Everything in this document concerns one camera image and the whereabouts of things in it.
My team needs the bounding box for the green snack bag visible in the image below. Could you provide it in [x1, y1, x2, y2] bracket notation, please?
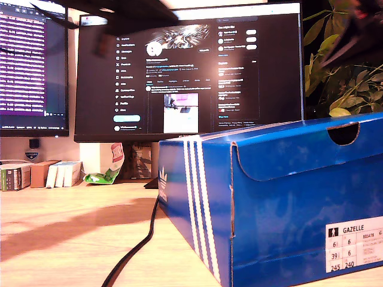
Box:
[83, 142, 125, 185]

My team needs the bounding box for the brown cardboard box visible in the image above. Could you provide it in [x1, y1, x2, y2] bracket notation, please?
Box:
[29, 160, 62, 188]

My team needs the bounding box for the blue shoebox with white stripes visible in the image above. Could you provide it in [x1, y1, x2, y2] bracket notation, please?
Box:
[157, 112, 383, 287]

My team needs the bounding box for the black cable on table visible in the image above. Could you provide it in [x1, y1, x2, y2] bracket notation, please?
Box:
[101, 196, 161, 287]

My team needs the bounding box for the green leafy houseplant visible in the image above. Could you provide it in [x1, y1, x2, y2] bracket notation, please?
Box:
[303, 0, 383, 119]

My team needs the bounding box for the computer monitor with purple terminal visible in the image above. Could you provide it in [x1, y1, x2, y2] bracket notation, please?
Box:
[0, 0, 70, 138]

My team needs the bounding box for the green and dark patterned carton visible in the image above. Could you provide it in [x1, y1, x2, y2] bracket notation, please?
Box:
[0, 163, 32, 192]

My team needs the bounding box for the large black computer monitor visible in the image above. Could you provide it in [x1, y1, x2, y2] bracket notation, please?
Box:
[74, 2, 306, 190]

